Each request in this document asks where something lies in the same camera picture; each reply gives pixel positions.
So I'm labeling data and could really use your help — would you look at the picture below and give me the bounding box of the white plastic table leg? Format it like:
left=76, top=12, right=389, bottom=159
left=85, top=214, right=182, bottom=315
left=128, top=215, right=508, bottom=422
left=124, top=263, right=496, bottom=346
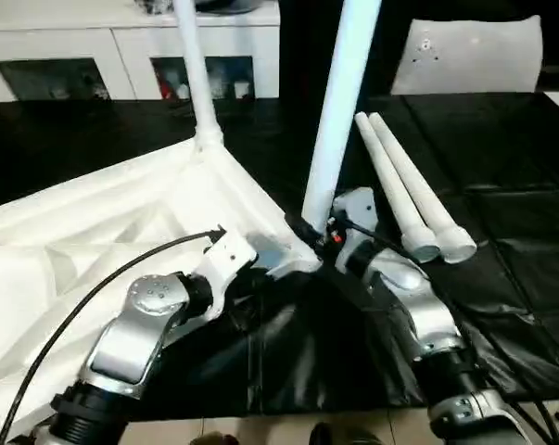
left=300, top=0, right=385, bottom=229
left=173, top=0, right=225, bottom=161
left=353, top=112, right=443, bottom=264
left=368, top=112, right=477, bottom=266

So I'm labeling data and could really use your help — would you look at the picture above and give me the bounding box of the white plastic table top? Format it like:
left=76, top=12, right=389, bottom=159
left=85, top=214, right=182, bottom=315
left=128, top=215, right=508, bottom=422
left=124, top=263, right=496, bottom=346
left=0, top=133, right=318, bottom=432

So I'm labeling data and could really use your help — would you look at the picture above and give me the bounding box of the black work mat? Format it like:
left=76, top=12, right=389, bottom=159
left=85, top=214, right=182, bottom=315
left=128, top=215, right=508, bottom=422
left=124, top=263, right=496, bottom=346
left=0, top=95, right=559, bottom=416

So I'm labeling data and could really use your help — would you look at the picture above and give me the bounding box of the black box with gold label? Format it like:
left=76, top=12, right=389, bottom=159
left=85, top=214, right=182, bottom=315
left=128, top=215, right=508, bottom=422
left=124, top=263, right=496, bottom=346
left=277, top=0, right=415, bottom=99

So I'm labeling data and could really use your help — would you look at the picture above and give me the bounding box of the grey helmet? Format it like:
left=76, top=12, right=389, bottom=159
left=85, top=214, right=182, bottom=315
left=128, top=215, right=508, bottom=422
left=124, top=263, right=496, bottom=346
left=193, top=0, right=262, bottom=14

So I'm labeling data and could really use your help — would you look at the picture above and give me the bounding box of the white glass-door cabinet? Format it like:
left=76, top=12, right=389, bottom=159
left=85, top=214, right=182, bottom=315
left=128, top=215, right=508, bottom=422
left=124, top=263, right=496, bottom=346
left=0, top=4, right=281, bottom=102

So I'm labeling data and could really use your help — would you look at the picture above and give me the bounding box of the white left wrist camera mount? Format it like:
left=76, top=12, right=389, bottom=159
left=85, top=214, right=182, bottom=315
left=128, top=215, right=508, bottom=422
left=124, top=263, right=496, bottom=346
left=184, top=228, right=258, bottom=322

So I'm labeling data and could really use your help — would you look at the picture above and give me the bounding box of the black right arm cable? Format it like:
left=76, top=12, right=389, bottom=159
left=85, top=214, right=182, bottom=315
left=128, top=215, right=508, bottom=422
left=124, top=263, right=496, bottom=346
left=342, top=216, right=559, bottom=445

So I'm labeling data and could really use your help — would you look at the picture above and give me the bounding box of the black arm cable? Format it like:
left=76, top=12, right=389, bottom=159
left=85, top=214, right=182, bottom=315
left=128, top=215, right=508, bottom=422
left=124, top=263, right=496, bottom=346
left=0, top=225, right=228, bottom=445
left=342, top=216, right=559, bottom=445

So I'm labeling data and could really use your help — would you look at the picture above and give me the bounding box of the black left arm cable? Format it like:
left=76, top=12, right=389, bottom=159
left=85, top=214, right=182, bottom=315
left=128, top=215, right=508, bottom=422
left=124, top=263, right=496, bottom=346
left=0, top=225, right=228, bottom=445

